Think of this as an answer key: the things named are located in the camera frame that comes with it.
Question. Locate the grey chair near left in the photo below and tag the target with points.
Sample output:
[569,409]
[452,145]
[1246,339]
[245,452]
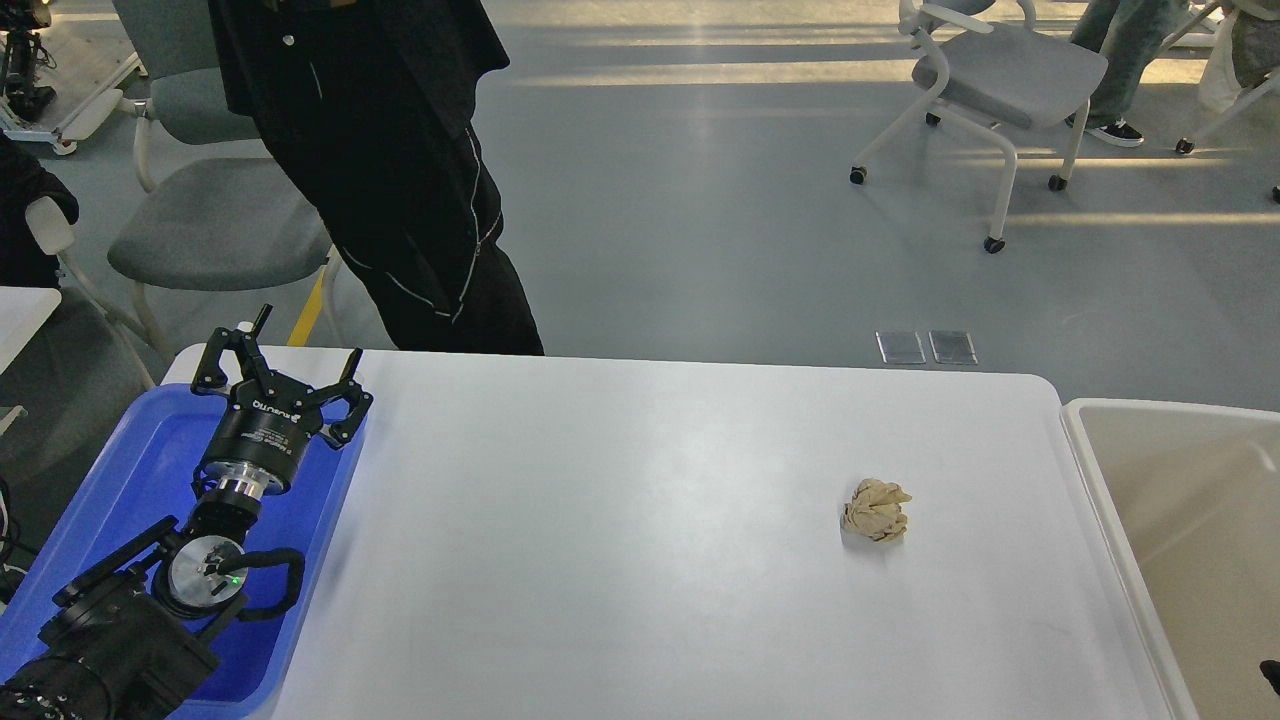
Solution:
[214,225]

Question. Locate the beige plastic bin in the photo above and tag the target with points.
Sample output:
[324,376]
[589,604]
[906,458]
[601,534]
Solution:
[1188,499]

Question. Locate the grey chair with castors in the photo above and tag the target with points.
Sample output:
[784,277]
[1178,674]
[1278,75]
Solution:
[982,75]

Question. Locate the blue plastic tray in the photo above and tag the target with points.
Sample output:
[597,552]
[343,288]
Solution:
[143,475]

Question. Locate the robot stand far left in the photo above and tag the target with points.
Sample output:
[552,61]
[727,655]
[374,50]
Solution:
[65,64]

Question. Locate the left floor outlet plate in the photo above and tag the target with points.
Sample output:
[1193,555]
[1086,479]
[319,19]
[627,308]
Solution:
[900,347]

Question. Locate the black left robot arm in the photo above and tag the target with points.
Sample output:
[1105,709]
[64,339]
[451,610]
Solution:
[178,580]

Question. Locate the right floor outlet plate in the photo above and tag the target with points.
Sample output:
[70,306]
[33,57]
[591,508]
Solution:
[953,348]

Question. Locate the dark jacket on chair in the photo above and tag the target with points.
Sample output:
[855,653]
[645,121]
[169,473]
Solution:
[23,181]

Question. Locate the person in jeans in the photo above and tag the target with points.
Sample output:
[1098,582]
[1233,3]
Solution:
[1128,35]

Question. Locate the person in black clothes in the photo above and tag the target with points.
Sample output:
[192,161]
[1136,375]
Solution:
[367,106]

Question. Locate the floor outlet plate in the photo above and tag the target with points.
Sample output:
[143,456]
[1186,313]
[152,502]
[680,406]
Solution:
[900,347]
[953,348]

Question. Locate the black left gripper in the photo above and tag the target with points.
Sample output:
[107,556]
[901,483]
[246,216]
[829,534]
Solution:
[258,437]

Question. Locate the white chair far right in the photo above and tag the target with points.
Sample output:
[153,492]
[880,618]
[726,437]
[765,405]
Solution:
[1243,62]

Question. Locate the crumpled beige paper ball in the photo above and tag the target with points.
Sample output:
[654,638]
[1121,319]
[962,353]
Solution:
[874,511]

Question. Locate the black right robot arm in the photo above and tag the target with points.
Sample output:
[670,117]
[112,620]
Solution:
[1270,671]

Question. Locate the white side table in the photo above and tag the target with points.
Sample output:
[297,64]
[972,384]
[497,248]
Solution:
[23,311]

